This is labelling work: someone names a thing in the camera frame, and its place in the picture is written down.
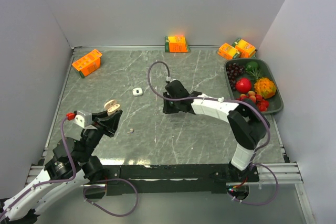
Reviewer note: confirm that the orange box centre back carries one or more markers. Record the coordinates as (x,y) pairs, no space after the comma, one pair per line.
(176,44)

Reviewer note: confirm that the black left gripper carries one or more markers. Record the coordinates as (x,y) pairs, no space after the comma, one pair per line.
(110,123)

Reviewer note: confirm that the orange spiky fruit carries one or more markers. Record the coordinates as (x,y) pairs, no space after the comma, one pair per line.
(265,87)

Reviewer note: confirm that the red apple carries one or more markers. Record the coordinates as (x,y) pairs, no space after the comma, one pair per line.
(243,85)

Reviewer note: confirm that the orange box right front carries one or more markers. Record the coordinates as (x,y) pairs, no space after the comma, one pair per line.
(228,52)

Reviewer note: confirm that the orange box far left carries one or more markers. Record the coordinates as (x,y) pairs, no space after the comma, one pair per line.
(88,63)

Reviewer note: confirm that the orange box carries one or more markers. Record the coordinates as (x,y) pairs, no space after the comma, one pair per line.
(228,52)
(246,49)
(176,44)
(88,63)

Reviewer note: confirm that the dark green fruit tray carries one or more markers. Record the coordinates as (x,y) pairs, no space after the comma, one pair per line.
(275,102)

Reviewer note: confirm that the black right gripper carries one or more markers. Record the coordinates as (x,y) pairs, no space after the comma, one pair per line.
(167,109)

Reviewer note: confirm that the beige earbud charging case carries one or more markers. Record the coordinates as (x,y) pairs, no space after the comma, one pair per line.
(112,107)

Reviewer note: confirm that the red yellow cherry bunch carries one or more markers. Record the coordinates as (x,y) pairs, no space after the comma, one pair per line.
(256,98)

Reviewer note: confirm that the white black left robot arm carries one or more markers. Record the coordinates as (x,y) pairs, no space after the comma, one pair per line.
(71,166)

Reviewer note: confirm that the green lime with leaves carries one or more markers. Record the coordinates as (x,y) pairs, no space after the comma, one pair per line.
(254,70)

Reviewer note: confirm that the orange box right back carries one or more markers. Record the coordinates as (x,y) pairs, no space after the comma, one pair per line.
(246,49)

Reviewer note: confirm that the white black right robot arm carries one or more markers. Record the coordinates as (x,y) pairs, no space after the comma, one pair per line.
(247,123)

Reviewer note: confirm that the dark purple grape bunch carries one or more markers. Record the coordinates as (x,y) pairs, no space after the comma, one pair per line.
(234,71)

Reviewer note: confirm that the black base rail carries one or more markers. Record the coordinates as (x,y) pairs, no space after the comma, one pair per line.
(168,178)

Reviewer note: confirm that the white earbud charging case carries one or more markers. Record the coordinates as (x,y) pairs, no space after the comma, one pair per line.
(137,92)

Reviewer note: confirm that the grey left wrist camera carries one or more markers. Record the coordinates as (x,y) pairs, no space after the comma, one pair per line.
(83,119)

